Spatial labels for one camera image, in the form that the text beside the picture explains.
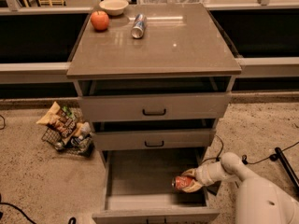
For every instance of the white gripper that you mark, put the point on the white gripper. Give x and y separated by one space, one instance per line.
202 174

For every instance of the red coke can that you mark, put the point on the red coke can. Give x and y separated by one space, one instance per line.
181 182

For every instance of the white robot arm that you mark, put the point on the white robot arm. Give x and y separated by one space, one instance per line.
258 201

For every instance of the grey open bottom drawer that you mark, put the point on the grey open bottom drawer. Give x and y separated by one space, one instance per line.
138 188

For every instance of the grey top drawer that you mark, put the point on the grey top drawer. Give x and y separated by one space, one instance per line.
154 106

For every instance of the grey middle drawer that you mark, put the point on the grey middle drawer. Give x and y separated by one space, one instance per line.
154 139

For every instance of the grey drawer cabinet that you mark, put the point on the grey drawer cabinet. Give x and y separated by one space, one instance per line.
181 51

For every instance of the blue silver soda can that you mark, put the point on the blue silver soda can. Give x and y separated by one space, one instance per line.
139 26

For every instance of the black power adapter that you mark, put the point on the black power adapter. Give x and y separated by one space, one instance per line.
214 188

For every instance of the black pole on floor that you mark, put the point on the black pole on floor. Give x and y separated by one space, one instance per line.
279 156

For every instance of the plastic water bottle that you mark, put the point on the plastic water bottle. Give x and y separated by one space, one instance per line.
79 144

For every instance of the brown chip bag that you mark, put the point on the brown chip bag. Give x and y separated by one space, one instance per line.
57 120

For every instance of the red apple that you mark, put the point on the red apple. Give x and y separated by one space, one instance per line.
100 20

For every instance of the white bowl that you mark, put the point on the white bowl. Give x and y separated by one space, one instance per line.
114 7

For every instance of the black wire basket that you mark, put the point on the black wire basket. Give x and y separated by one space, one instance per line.
83 129

